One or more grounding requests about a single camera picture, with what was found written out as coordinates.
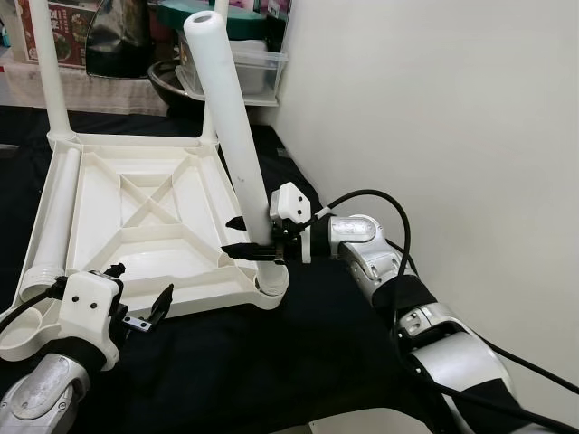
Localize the clear plastic container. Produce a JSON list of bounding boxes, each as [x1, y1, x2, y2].
[[176, 41, 290, 102]]

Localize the white plastic table top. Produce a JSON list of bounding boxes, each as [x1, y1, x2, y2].
[[0, 131, 292, 363]]

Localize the black wok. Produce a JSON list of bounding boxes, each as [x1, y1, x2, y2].
[[147, 59, 214, 114]]

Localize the black tablecloth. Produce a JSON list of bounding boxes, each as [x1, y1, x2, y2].
[[0, 104, 453, 434]]

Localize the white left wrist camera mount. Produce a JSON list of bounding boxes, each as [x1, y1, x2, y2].
[[56, 269, 128, 370]]

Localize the beige cloth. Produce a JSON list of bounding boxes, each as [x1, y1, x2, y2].
[[0, 63, 173, 117]]

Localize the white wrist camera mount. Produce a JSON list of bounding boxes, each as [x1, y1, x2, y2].
[[56, 269, 128, 370], [270, 181, 318, 265]]

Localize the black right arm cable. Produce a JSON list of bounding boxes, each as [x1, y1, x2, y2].
[[312, 188, 579, 434]]

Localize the glossy black bag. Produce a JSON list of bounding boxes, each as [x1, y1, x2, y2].
[[86, 0, 155, 80]]

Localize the clear box with orange lid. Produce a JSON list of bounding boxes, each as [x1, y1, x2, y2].
[[23, 0, 96, 69]]

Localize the green pot lid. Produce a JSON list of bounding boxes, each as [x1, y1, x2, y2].
[[158, 0, 290, 42]]

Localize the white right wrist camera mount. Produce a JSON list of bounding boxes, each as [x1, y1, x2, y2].
[[270, 181, 318, 265]]

